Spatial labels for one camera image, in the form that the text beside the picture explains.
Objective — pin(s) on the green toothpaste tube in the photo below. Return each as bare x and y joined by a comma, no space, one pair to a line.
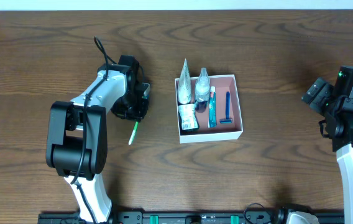
212,121

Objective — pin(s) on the green white soap packet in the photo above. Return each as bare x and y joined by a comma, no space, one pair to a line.
188,117

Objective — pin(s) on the white box with pink inside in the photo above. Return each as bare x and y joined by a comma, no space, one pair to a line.
231,131

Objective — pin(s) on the green white toothbrush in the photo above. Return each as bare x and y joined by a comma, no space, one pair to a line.
132,137

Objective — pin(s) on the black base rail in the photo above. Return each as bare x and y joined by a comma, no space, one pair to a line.
254,213

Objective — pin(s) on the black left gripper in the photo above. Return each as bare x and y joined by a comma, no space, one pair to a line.
132,111

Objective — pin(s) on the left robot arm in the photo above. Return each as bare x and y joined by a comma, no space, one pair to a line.
77,141

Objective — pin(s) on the blue disposable razor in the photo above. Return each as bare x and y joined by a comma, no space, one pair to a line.
227,119

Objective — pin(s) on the blue hand soap pump bottle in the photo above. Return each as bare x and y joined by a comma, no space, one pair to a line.
202,90

